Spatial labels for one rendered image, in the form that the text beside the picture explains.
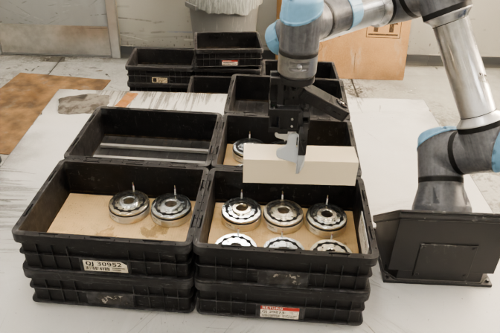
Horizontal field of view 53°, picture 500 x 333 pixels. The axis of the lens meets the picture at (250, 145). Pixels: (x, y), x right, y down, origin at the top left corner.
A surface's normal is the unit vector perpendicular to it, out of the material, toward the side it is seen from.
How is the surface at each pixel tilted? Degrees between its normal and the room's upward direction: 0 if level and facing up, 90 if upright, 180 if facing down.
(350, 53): 73
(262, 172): 90
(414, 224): 90
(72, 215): 0
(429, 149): 66
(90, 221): 0
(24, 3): 90
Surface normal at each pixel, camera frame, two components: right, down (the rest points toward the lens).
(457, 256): -0.04, 0.54
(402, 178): 0.03, -0.84
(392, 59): 0.00, 0.26
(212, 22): -0.32, 0.56
